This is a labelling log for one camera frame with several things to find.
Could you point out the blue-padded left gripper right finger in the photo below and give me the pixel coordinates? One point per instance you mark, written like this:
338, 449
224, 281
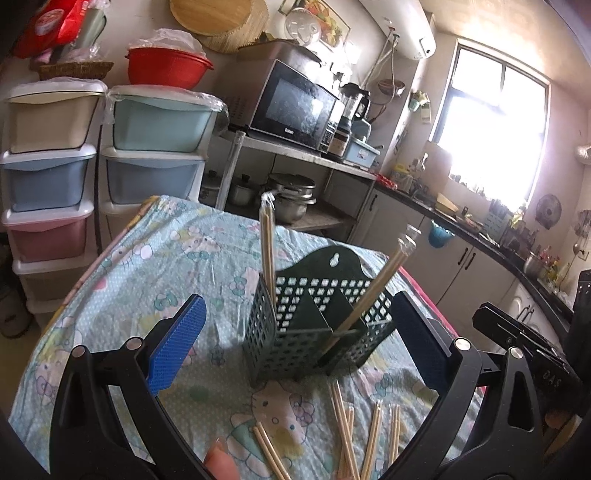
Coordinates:
486, 422

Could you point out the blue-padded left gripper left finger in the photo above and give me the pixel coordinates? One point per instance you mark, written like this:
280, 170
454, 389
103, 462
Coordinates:
108, 422

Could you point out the chopstick pair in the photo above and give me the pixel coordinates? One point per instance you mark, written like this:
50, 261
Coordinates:
407, 244
270, 453
267, 223
340, 416
395, 434
371, 448

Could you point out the white kitchen cabinets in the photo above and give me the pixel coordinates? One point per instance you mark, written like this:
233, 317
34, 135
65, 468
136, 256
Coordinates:
461, 276

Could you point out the left hand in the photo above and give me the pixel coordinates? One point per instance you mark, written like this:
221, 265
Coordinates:
220, 463

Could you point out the Hello Kitty tablecloth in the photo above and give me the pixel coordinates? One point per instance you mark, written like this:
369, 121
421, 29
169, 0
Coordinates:
18, 463

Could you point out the blue hanging bin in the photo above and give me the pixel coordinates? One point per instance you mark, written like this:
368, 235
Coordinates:
439, 236

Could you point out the green plastic utensil basket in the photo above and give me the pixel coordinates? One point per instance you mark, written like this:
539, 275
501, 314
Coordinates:
294, 333

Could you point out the window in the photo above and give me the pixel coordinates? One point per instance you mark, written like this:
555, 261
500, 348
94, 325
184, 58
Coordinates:
493, 125

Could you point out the blue plastic tray box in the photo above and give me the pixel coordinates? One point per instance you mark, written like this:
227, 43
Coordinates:
360, 154

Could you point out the right plastic drawer tower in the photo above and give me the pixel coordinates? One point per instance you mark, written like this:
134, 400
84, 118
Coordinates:
154, 141

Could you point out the plastic drawer tower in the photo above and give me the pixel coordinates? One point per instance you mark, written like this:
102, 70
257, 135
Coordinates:
49, 156
154, 141

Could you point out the metal shelf rack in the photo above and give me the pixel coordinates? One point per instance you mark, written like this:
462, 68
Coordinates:
309, 210

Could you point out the left plastic drawer tower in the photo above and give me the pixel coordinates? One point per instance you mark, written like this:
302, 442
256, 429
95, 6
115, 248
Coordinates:
49, 156

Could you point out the stacked steel pots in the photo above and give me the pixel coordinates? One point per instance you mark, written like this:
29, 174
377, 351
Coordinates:
293, 194

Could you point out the black blender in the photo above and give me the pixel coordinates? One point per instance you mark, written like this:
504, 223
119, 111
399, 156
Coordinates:
357, 102

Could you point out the wicker basket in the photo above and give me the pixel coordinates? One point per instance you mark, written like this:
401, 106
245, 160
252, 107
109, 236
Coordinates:
79, 70

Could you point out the red plastic basin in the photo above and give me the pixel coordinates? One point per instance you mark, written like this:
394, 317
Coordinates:
166, 67

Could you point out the white water heater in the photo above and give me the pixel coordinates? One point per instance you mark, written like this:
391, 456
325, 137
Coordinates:
409, 21

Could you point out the black microwave oven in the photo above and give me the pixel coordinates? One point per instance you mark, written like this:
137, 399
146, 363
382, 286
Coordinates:
271, 98

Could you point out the red plastic bag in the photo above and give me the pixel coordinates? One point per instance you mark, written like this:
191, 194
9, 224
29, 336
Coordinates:
56, 24

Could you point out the round woven tray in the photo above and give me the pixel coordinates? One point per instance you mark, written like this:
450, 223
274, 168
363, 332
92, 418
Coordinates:
223, 26

